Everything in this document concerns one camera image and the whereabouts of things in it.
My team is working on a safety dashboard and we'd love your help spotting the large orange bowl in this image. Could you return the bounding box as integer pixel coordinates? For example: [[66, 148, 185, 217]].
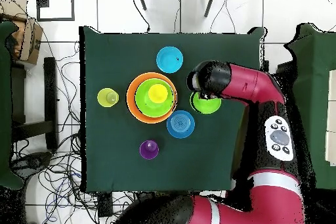
[[126, 72, 178, 125]]

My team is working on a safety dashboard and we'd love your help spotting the purple cup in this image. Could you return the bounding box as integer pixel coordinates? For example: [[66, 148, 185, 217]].
[[138, 139, 160, 161]]

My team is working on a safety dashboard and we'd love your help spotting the small ribbed blue bowl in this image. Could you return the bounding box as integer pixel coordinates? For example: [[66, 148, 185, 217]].
[[166, 110, 196, 139]]

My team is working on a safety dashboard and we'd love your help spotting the black power box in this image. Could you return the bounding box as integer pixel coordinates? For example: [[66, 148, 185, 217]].
[[97, 192, 114, 218]]

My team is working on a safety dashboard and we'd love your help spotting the black square floor frame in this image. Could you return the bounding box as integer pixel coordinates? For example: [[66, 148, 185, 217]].
[[35, 0, 75, 22]]

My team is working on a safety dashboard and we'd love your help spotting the green cloth covered table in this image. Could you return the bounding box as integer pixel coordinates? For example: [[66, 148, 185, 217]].
[[0, 20, 26, 190], [284, 22, 336, 190]]

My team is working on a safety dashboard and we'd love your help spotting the small green bowl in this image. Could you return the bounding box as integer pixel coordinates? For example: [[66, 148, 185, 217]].
[[189, 91, 222, 115]]

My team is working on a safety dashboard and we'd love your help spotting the white box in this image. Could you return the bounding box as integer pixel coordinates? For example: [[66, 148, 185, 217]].
[[324, 69, 336, 167]]

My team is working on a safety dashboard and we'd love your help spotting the translucent yellow-green cup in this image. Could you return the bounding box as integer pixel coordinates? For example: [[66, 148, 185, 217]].
[[96, 87, 120, 108]]

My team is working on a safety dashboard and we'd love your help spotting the dark grey base foot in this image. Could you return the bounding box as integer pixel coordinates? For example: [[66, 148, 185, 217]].
[[11, 151, 53, 180]]

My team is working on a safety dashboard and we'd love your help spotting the small cyan bowl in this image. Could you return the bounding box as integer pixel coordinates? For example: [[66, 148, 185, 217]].
[[156, 45, 184, 74]]

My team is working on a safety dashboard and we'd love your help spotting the brown cardboard box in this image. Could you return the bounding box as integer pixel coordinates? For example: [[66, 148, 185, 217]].
[[0, 0, 44, 66]]

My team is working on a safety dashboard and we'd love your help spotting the dark green tablecloth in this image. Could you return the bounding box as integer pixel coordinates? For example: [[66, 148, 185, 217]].
[[78, 26, 268, 193]]

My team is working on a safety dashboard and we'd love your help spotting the black camera tripod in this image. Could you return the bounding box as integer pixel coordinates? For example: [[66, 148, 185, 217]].
[[135, 0, 218, 18]]

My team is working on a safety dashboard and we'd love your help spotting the opaque yellow cup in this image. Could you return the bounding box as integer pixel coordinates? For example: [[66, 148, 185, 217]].
[[148, 83, 169, 104]]

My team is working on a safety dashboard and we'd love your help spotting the tangle of floor cables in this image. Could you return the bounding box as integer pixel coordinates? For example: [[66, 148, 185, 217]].
[[11, 32, 137, 224]]

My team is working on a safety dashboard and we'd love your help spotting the large green bowl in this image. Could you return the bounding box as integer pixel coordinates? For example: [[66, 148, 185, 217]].
[[135, 78, 176, 119]]

